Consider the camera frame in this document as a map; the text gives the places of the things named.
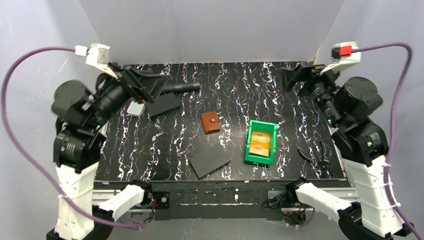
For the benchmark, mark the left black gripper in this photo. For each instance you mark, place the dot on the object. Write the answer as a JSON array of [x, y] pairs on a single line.
[[131, 83]]

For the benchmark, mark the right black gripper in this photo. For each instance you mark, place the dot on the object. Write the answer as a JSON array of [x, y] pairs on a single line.
[[308, 75]]

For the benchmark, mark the brown leather card holder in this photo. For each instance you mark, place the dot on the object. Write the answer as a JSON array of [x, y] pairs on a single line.
[[210, 122]]

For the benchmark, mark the green plastic card tray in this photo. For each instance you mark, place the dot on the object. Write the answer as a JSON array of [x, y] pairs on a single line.
[[262, 126]]

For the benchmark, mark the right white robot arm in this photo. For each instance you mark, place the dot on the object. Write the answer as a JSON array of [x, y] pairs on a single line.
[[362, 145]]

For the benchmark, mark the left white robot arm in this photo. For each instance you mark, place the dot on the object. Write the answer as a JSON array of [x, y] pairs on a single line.
[[81, 115]]

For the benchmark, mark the gold VIP credit card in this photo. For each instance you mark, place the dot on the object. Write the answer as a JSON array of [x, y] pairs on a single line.
[[263, 136]]

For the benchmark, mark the cards in green tray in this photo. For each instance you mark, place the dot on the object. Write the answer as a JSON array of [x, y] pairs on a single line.
[[259, 148]]

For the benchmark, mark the white plastic box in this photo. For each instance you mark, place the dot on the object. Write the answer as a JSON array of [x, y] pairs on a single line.
[[136, 109]]

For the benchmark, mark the black foam block front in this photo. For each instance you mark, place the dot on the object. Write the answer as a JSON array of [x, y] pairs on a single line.
[[207, 159]]

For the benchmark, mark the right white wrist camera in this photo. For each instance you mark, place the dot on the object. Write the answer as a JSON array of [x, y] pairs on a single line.
[[343, 57]]

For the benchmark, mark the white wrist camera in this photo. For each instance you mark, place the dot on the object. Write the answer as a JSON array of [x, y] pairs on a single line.
[[343, 57], [96, 55]]

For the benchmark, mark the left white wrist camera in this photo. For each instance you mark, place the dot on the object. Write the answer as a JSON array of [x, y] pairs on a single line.
[[96, 55]]

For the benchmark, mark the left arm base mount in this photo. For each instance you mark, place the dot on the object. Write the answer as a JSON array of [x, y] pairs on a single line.
[[159, 200]]

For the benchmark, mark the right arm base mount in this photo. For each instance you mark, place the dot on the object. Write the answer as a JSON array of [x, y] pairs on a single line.
[[294, 213]]

